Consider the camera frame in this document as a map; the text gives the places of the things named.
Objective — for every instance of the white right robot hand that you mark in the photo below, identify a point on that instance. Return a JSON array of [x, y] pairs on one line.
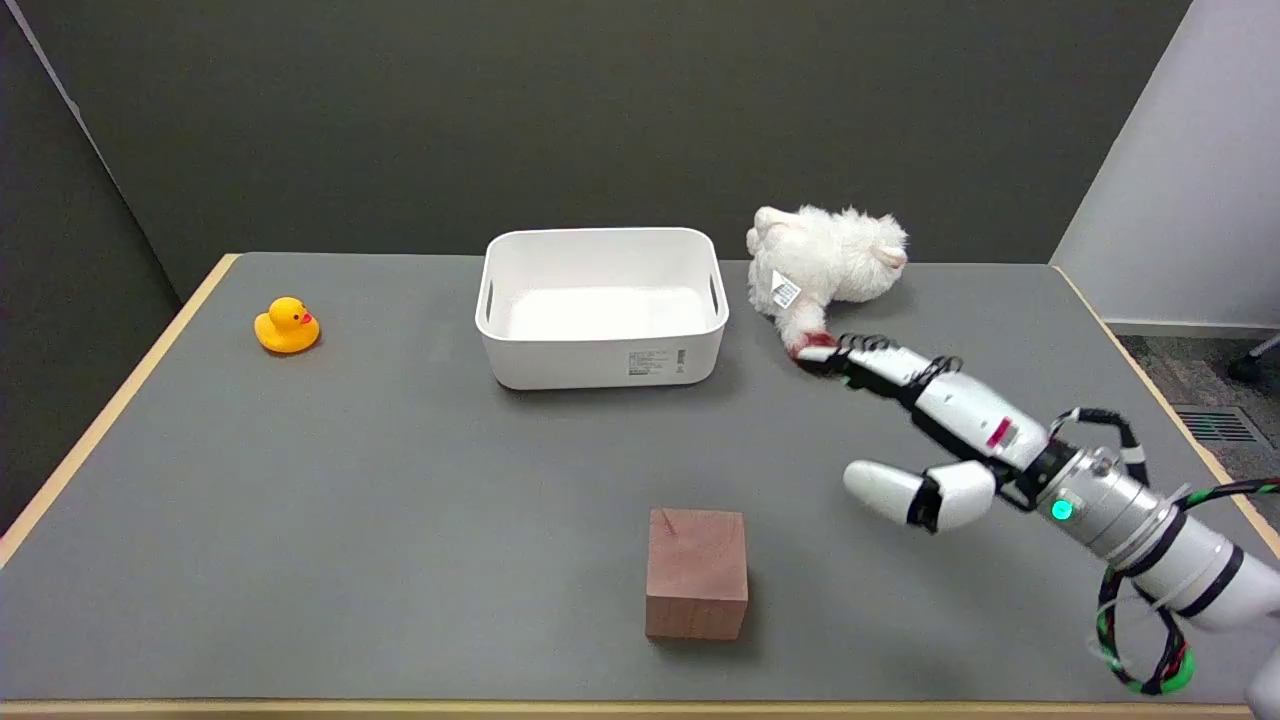
[[960, 405]]

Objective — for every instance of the wooden cube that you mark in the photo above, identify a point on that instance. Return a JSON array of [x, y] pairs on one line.
[[697, 573]]

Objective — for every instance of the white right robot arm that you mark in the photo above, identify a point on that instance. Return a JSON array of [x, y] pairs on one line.
[[1150, 525]]

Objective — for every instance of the white plush toy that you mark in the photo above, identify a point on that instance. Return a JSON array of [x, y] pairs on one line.
[[830, 262]]

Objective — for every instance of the floor vent grille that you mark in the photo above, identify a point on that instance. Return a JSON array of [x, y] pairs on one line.
[[1217, 426]]

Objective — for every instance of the black chair caster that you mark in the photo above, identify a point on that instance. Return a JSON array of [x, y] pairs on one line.
[[1248, 366]]

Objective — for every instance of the white plastic bin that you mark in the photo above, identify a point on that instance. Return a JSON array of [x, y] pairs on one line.
[[602, 306]]

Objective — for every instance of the yellow rubber duck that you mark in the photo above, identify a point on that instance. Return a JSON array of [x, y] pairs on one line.
[[287, 326]]

